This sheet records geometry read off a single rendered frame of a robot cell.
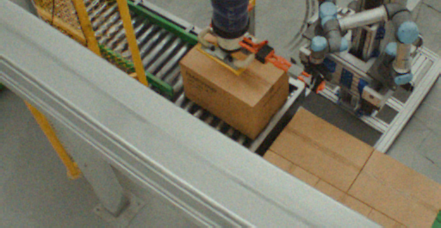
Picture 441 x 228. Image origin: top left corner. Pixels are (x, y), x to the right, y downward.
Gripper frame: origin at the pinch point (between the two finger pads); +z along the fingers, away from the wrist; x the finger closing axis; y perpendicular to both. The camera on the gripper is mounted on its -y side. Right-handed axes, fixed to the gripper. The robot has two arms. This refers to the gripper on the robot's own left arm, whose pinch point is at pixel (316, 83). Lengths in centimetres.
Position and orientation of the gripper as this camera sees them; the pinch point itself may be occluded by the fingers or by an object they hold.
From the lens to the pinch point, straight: 309.8
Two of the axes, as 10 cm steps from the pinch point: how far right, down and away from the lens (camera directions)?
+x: -6.0, 6.5, -4.7
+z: -0.3, 5.7, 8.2
